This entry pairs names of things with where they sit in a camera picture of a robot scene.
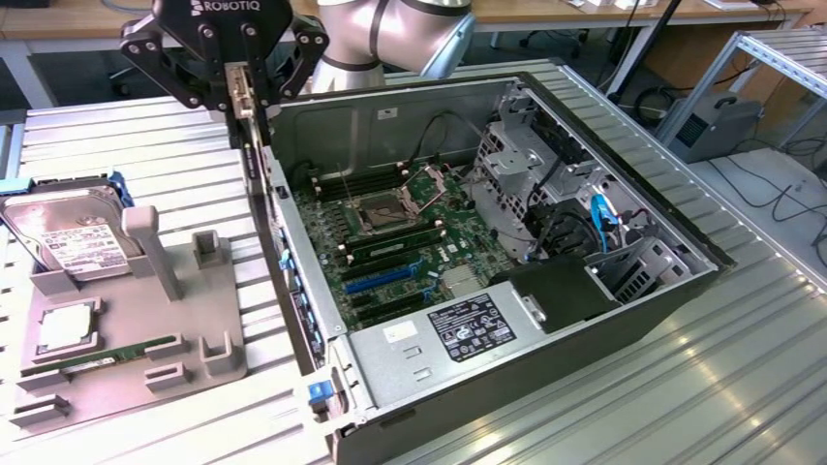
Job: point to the open black PC case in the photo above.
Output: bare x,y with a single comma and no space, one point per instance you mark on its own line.
550,358

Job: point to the black office chair base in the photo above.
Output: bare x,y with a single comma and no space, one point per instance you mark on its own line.
562,35

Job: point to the blue expansion slot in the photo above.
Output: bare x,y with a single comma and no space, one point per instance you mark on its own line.
382,283

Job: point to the grey equipment box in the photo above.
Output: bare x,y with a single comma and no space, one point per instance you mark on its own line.
717,131

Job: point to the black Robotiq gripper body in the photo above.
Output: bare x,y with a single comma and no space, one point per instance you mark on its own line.
226,24

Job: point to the silver CPU chip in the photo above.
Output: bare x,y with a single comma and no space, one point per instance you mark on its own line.
65,327

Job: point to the blue disk carrier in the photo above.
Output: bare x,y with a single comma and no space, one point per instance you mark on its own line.
119,186

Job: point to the silver metal disk bay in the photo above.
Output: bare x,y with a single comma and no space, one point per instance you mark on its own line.
517,160

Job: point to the long black expansion slot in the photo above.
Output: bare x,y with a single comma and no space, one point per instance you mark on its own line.
387,300
394,314
378,270

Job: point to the green motherboard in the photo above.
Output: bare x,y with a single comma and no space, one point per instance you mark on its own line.
478,252

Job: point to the black plastic shroud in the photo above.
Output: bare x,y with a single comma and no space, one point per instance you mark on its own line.
562,295

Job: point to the blue case latch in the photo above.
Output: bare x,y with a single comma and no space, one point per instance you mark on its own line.
319,392

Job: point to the thin metal locking lever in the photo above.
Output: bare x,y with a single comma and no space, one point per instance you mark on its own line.
347,184

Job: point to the wooden desk white frame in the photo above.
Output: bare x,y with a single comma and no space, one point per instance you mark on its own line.
550,17
65,24

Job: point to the black slanted stand pole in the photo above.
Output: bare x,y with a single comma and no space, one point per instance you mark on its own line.
648,43

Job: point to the graphics card with metal bracket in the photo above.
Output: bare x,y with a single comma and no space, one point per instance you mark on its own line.
241,92

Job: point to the CPU socket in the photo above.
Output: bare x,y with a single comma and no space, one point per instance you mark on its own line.
382,210

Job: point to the green RAM stick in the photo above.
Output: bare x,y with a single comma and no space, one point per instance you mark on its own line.
394,248
130,352

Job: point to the silver hard disk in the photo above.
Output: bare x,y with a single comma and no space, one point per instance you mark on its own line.
78,242

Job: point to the black RAM slot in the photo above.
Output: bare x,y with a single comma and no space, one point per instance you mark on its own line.
391,237
361,183
359,176
363,190
355,169
387,231

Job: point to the perforated metal disk bay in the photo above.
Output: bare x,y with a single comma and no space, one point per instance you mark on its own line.
637,278

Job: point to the metal socket cover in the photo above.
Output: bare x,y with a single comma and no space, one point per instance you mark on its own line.
423,184

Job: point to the grey plastic parts rack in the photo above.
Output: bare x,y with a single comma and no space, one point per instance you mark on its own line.
130,329

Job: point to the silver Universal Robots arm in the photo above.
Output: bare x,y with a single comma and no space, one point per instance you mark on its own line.
362,39

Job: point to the small silver chipset heatsink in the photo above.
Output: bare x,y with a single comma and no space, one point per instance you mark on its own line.
462,282

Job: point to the aluminium profile frame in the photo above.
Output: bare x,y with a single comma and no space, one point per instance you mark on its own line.
776,53

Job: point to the silver power supply unit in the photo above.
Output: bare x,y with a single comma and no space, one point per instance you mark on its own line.
401,368

